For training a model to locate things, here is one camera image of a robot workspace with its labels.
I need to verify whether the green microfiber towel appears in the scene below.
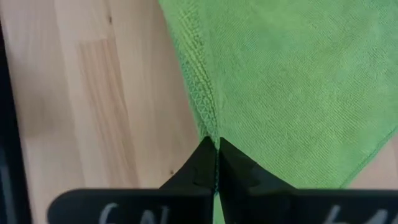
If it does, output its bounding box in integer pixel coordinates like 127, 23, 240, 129
157, 0, 398, 224

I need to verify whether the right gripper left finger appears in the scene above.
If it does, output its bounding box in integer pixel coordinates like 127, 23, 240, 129
46, 136, 218, 224

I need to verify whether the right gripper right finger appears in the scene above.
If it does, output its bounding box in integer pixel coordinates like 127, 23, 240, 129
218, 136, 398, 224

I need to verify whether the black aluminium table frame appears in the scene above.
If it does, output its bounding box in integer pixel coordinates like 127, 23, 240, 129
0, 18, 32, 224

